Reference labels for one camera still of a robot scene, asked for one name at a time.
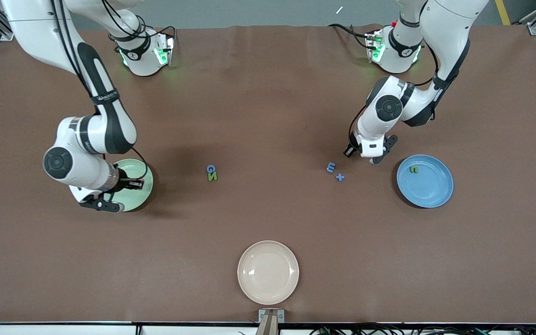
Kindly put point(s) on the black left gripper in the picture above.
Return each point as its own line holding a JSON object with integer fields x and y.
{"x": 351, "y": 147}

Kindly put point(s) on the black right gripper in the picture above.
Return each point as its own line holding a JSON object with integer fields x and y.
{"x": 124, "y": 180}

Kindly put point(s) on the blue foam letter m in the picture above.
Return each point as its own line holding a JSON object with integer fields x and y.
{"x": 331, "y": 167}

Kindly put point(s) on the blue foam letter x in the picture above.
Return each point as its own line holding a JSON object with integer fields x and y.
{"x": 340, "y": 177}

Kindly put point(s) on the blue foam letter G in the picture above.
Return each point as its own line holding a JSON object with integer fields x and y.
{"x": 208, "y": 169}

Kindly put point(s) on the green foam letter N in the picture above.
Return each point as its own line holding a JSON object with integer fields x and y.
{"x": 212, "y": 177}

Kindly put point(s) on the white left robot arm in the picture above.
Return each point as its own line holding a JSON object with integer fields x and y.
{"x": 368, "y": 130}

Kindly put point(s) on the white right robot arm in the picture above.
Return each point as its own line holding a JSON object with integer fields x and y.
{"x": 70, "y": 130}

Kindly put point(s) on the light green plate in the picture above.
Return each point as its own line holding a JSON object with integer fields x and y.
{"x": 135, "y": 200}

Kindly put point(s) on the blue plate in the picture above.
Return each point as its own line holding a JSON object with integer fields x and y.
{"x": 428, "y": 190}

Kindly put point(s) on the brown table cover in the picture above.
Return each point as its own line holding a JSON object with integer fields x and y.
{"x": 268, "y": 116}

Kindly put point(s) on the beige plate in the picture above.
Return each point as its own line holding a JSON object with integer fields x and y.
{"x": 268, "y": 272}

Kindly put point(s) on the white table edge rail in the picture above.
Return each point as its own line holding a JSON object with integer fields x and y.
{"x": 40, "y": 330}

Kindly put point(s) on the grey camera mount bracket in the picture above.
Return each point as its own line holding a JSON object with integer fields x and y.
{"x": 263, "y": 316}

